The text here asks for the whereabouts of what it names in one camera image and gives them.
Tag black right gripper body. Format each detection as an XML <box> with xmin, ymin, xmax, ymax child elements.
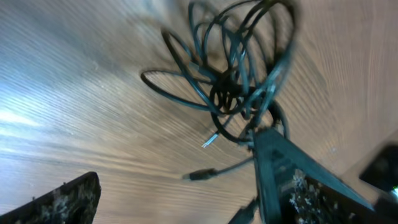
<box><xmin>359</xmin><ymin>144</ymin><xmax>397</xmax><ymax>192</ymax></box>

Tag thick black USB cable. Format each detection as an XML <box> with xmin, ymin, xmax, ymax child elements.
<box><xmin>140</xmin><ymin>0</ymin><xmax>301</xmax><ymax>147</ymax></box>

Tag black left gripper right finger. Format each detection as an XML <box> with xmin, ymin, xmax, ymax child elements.
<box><xmin>252</xmin><ymin>129</ymin><xmax>374</xmax><ymax>223</ymax></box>

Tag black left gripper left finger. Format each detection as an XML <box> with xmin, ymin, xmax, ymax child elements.
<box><xmin>1</xmin><ymin>171</ymin><xmax>101</xmax><ymax>224</ymax></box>

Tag thin black USB cable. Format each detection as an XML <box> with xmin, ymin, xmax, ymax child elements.
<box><xmin>182</xmin><ymin>1</ymin><xmax>290</xmax><ymax>224</ymax></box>

